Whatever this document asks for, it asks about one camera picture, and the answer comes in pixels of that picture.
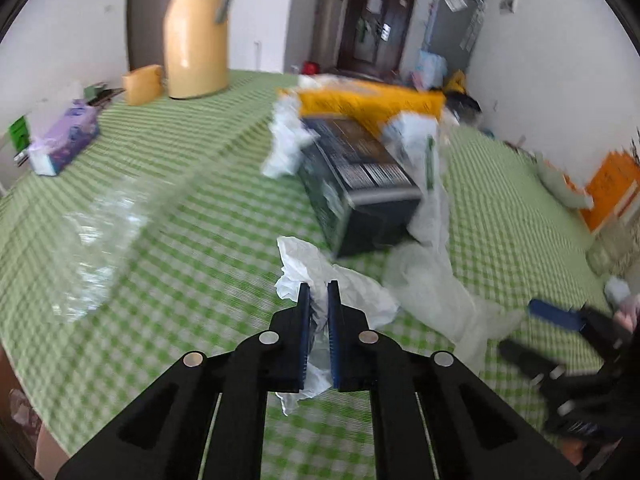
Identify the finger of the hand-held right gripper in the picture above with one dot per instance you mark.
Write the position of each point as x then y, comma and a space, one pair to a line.
555, 314
530, 360

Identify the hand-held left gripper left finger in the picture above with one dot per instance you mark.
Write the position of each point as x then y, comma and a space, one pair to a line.
305, 340

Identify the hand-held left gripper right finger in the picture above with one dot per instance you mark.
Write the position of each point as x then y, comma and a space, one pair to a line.
336, 345

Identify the white paper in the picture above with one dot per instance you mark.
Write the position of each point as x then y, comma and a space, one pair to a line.
360, 295

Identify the large white plastic sheet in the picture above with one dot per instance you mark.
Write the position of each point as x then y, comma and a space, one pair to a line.
430, 280

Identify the dark carton box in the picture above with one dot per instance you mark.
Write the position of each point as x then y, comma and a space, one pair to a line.
360, 180

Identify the white plastic bag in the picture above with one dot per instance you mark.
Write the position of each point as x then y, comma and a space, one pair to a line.
287, 135

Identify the clear plastic bag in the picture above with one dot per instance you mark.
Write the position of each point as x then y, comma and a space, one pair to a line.
115, 245

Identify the yellow plastic bag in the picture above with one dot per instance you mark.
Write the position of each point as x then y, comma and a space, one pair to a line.
360, 100

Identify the pink plush toy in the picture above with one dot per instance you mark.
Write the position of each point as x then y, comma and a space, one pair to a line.
627, 310

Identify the glass cup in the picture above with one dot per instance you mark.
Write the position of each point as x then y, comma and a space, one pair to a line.
615, 252

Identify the white fruit bowl with oranges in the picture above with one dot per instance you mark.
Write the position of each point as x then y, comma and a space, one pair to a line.
562, 182

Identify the orange card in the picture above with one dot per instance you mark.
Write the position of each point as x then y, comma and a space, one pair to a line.
612, 190

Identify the black bag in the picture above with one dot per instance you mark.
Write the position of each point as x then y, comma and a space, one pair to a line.
465, 102

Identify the yellow floor bag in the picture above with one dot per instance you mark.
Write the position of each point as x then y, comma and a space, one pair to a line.
455, 81

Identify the red toy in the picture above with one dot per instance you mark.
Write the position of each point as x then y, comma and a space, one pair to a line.
312, 67

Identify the grey refrigerator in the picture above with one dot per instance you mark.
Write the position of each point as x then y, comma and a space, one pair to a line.
452, 30

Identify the yellow ceramic cup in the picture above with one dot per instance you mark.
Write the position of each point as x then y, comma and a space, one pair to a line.
142, 85

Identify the yellow thermos jug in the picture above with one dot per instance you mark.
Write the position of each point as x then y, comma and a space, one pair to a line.
192, 45

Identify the purple tissue box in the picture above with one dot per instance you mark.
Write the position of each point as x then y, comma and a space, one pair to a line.
62, 137

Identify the low side table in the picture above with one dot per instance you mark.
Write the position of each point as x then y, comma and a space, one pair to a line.
102, 94

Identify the dark brown entrance door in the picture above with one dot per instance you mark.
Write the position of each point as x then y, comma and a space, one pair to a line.
375, 25

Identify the green paper bag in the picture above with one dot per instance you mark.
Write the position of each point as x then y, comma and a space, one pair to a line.
18, 134

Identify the white wall pipe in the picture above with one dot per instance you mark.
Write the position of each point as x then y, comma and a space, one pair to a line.
258, 55

